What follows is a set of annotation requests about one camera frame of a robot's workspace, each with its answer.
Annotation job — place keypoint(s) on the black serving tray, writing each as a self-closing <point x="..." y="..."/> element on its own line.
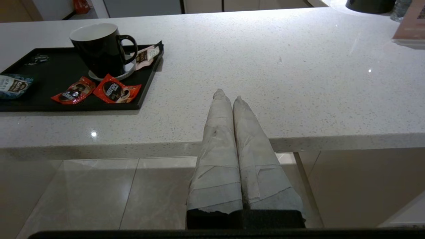
<point x="63" y="78"/>

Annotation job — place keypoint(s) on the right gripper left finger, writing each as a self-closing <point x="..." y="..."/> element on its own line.
<point x="217" y="166"/>

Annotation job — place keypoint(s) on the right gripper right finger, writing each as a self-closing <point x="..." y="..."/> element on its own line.
<point x="262" y="172"/>

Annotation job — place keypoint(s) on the red object on floor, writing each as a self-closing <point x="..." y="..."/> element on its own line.
<point x="81" y="6"/>

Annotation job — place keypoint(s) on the blue white coffee sachet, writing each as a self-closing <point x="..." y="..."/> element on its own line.
<point x="13" y="85"/>

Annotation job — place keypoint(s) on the pink white sachet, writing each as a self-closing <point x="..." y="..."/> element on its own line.
<point x="145" y="56"/>

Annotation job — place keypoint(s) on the black mug white inside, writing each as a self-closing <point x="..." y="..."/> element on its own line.
<point x="99" y="49"/>

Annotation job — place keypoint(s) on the red coffee sachet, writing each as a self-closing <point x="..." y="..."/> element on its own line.
<point x="73" y="91"/>
<point x="116" y="90"/>

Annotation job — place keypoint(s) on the black round kettle base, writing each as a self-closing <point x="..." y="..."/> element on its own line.
<point x="370" y="6"/>

